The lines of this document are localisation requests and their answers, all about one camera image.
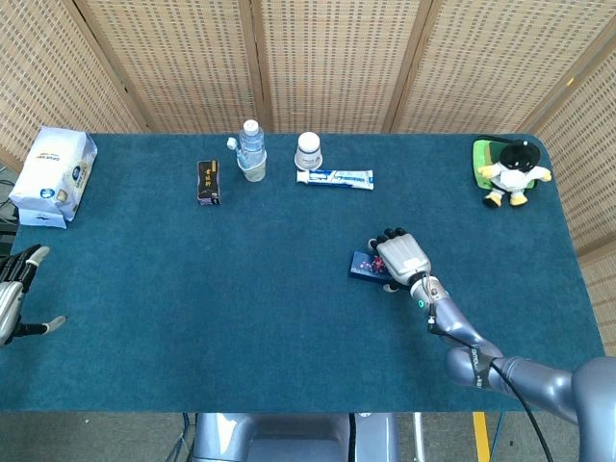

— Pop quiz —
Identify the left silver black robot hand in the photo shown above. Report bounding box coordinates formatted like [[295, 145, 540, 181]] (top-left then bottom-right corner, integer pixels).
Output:
[[0, 244, 67, 347]]

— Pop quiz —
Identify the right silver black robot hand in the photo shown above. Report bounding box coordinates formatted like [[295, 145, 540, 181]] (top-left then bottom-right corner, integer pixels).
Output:
[[368, 225, 432, 294]]

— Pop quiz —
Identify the blue glasses case grey lining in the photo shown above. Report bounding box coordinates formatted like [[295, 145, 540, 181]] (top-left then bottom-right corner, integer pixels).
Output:
[[348, 249, 394, 283]]

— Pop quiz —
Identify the white blue toothpaste tube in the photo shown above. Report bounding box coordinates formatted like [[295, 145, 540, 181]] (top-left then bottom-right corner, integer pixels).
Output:
[[295, 167, 375, 192]]

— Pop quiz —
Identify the green plush cushion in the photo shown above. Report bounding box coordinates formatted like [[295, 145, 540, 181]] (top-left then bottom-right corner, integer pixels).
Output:
[[471, 137, 540, 192]]

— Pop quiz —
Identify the black white plush toy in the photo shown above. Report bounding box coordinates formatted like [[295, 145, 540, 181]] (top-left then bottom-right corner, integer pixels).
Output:
[[475, 139, 553, 210]]

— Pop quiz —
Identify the white tissue pack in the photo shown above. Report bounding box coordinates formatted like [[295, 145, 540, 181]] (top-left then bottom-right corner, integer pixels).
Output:
[[8, 125, 99, 223]]

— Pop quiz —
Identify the upturned white blue paper cup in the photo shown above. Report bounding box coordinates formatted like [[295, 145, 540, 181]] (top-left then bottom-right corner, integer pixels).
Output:
[[294, 132, 322, 172]]

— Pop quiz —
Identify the metal table leg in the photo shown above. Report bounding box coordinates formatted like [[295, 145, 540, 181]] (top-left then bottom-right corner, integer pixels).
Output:
[[412, 412, 427, 462]]

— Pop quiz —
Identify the blue felt table cloth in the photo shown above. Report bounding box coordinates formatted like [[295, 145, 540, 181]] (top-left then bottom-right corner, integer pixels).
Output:
[[0, 133, 608, 415]]

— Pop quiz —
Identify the clear plastic water bottle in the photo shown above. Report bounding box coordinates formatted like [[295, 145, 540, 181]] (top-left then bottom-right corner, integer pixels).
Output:
[[239, 119, 267, 169]]

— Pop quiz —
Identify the woven bamboo folding screen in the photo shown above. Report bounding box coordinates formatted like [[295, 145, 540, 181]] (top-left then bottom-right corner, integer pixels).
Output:
[[0, 0, 616, 261]]

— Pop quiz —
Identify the light blue toothbrush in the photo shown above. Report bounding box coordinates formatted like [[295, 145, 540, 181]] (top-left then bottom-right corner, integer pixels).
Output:
[[226, 137, 249, 169]]

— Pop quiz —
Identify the small dark cardboard box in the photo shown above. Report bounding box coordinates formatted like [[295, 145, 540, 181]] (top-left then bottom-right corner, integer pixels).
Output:
[[195, 160, 224, 207]]

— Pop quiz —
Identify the grey-blue robot torso base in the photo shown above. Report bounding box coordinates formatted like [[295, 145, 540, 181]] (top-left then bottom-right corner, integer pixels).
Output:
[[190, 412, 400, 462]]

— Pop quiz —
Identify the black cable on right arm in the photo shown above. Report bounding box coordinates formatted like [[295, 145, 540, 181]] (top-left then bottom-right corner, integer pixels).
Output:
[[423, 272, 554, 462]]

